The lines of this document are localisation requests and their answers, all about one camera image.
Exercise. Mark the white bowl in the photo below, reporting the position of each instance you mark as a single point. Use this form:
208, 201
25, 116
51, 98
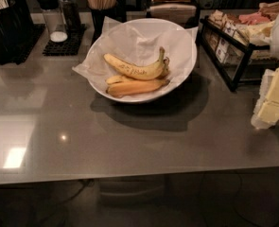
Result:
164, 89

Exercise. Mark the black condiment caddy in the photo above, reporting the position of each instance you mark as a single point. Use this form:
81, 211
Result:
16, 29

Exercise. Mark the front orange-yellow banana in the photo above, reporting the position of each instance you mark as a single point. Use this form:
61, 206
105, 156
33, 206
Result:
135, 87

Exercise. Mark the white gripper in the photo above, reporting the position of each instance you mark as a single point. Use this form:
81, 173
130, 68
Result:
270, 111

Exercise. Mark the white paper liner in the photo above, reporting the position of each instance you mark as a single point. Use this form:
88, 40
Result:
136, 41

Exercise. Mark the black wire packet rack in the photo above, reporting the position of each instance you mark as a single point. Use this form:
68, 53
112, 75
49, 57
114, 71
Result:
237, 67

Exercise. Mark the cup of wooden stirrers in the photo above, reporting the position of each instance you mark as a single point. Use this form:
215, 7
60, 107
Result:
100, 9

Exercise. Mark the small middle yellow banana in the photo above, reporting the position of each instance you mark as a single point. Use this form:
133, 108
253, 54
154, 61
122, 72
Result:
117, 79

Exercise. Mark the large black rubber mat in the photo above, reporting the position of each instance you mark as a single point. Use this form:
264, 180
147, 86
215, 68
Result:
28, 43

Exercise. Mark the spotted yellow banana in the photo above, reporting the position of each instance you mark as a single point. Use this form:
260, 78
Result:
156, 70

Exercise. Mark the dark glass shaker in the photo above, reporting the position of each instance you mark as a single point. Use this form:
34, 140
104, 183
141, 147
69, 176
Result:
71, 15

